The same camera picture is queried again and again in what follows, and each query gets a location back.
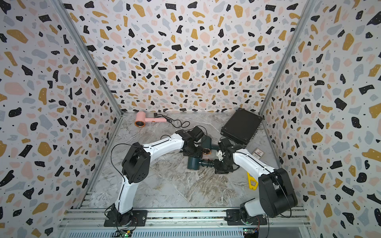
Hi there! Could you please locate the green hair dryer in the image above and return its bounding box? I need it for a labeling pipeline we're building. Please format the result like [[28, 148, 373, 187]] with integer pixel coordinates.
[[187, 157, 214, 171], [200, 136, 219, 155]]

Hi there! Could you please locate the black cord of pink dryer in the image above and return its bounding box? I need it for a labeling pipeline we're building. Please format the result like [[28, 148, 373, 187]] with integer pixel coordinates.
[[154, 113, 191, 129]]

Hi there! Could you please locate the pink hair dryer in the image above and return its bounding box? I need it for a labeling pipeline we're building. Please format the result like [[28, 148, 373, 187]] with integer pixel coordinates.
[[134, 112, 167, 128]]

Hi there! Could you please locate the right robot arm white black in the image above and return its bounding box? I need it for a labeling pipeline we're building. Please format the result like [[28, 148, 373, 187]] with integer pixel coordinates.
[[214, 138, 298, 225]]

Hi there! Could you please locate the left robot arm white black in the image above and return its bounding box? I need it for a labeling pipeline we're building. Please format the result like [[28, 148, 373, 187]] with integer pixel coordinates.
[[104, 128, 204, 229]]

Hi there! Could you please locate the small card box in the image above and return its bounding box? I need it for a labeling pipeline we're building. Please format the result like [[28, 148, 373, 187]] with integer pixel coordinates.
[[252, 148, 265, 160]]

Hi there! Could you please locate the black case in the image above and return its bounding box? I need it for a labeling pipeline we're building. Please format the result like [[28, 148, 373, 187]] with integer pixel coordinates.
[[221, 108, 263, 146]]

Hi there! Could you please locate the green circuit board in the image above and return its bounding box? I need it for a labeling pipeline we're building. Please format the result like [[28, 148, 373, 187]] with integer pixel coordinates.
[[114, 230, 133, 238]]

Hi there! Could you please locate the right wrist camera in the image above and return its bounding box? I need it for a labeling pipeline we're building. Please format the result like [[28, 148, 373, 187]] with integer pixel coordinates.
[[216, 150, 224, 161]]

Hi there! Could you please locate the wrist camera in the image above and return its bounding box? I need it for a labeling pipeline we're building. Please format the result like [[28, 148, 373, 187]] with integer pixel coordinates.
[[190, 126, 208, 144], [216, 150, 224, 161]]

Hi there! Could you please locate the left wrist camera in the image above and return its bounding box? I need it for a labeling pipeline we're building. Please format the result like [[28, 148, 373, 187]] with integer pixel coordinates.
[[190, 126, 208, 144]]

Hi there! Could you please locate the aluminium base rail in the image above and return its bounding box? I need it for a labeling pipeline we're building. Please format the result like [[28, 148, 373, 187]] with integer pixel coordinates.
[[58, 207, 314, 238]]

